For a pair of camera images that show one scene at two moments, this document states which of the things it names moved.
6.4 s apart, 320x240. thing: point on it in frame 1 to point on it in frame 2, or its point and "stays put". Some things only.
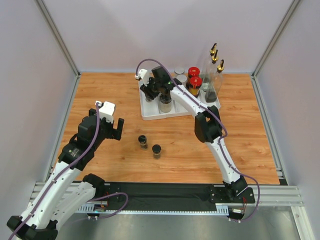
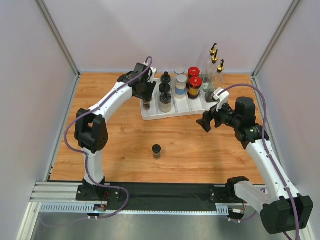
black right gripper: [150, 89] to [215, 118]
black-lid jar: [165, 103] stays put
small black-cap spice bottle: [143, 143] to [146, 105]
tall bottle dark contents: [207, 77] stays put
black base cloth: [161, 196] stays put
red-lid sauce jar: [195, 83] stays put
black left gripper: [113, 133] to [148, 96]
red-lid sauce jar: [193, 71] stays put
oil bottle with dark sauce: [211, 93] stays put
